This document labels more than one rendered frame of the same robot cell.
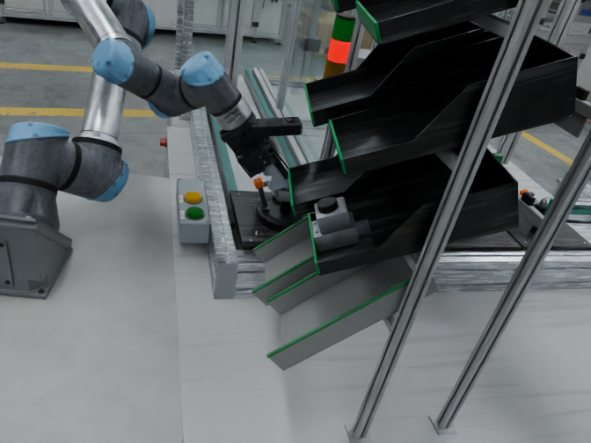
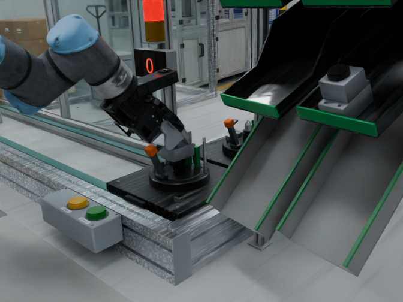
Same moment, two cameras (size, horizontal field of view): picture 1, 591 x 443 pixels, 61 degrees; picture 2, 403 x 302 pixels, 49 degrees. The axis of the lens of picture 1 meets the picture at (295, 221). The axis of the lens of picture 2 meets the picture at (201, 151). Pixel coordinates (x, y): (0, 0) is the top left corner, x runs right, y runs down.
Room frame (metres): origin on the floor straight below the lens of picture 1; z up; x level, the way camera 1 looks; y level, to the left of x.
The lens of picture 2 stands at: (0.17, 0.39, 1.37)
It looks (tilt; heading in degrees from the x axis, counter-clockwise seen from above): 20 degrees down; 334
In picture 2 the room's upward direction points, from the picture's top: 2 degrees counter-clockwise
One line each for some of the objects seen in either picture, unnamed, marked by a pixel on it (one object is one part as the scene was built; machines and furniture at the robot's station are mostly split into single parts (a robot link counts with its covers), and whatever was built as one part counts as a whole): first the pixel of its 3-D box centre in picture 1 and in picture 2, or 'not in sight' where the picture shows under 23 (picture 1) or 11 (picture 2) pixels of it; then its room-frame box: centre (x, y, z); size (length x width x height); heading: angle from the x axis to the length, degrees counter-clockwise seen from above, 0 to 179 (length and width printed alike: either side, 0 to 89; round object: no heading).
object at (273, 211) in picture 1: (285, 213); (179, 175); (1.04, 0.03, 0.98); 0.14 x 0.14 x 0.02
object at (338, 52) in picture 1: (339, 49); (153, 10); (1.26, -0.02, 1.33); 0.05 x 0.05 x 0.05
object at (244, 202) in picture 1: (283, 220); (179, 183); (1.04, 0.03, 0.96); 0.24 x 0.24 x 0.02; 20
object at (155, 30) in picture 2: (334, 70); (155, 30); (1.26, -0.02, 1.28); 0.05 x 0.05 x 0.05
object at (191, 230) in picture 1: (192, 209); (80, 217); (1.05, 0.26, 0.93); 0.21 x 0.07 x 0.06; 20
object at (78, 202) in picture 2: (193, 199); (78, 204); (1.05, 0.26, 0.96); 0.04 x 0.04 x 0.02
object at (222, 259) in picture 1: (209, 178); (62, 190); (1.25, 0.27, 0.91); 0.89 x 0.06 x 0.11; 20
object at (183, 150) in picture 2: (294, 185); (180, 141); (1.04, 0.02, 1.06); 0.08 x 0.04 x 0.07; 110
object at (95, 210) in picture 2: (194, 214); (96, 214); (0.98, 0.24, 0.96); 0.04 x 0.04 x 0.02
